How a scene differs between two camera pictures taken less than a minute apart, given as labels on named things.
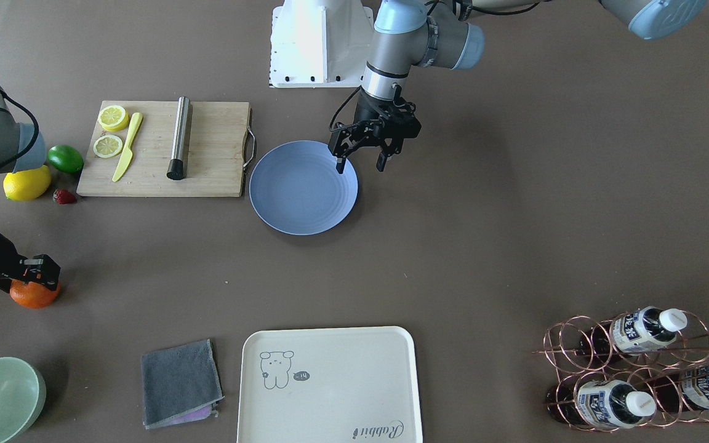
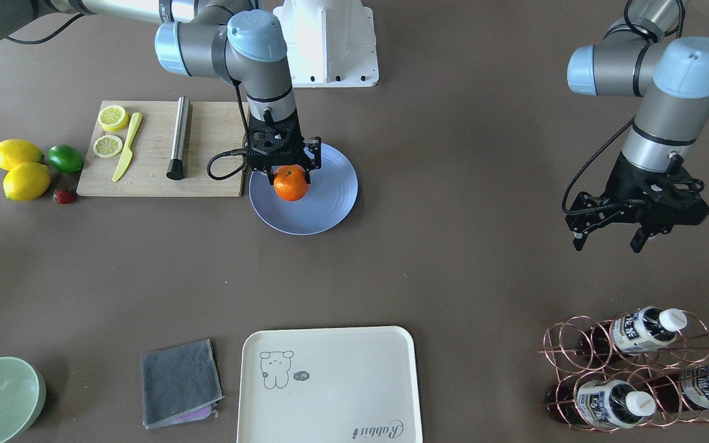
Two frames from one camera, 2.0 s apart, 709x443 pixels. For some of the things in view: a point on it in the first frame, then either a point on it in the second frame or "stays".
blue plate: [295, 188] stays
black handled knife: [176, 168] stays
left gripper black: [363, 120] -> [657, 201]
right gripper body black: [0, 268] -> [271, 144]
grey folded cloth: [180, 383] stays
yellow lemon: [27, 184] stays
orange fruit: [33, 295] -> [290, 183]
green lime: [66, 159] stays
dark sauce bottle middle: [638, 331] stays
